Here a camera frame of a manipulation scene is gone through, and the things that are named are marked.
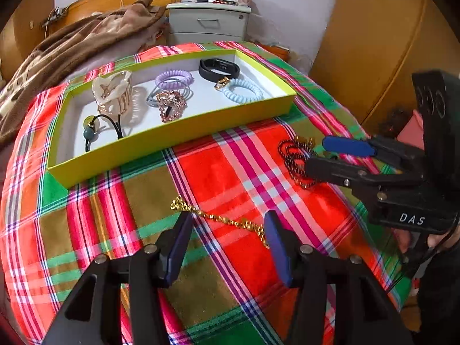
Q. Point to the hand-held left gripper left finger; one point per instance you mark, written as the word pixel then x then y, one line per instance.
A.
pixel 179 244

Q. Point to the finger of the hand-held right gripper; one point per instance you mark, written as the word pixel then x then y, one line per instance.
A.
pixel 345 143
pixel 330 170

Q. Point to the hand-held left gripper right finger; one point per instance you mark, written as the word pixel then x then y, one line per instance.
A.
pixel 278 251

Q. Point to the yellow-green cardboard box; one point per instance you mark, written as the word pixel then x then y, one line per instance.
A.
pixel 161 140

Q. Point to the small gold hair clip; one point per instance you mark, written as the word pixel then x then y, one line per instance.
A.
pixel 221 84

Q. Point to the person's right forearm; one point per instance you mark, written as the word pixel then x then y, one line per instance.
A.
pixel 438 287

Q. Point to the person's right hand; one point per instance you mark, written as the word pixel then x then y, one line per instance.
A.
pixel 404 240

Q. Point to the plaid blanket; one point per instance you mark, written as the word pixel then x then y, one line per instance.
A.
pixel 233 172

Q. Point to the wooden door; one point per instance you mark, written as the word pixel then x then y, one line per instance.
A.
pixel 377 43

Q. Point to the orange box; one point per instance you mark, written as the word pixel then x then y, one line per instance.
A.
pixel 278 54

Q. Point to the black smart band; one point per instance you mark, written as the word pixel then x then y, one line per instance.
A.
pixel 208 73

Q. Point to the cream hair claw clip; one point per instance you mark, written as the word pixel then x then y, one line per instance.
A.
pixel 107 93

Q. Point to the grey nightstand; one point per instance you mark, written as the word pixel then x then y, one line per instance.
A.
pixel 208 25

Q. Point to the brown patterned blanket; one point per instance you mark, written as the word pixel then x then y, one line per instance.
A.
pixel 72 43

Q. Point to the wooden headboard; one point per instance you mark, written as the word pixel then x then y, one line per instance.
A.
pixel 107 0

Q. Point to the power strip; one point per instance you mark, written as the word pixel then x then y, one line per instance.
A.
pixel 55 15

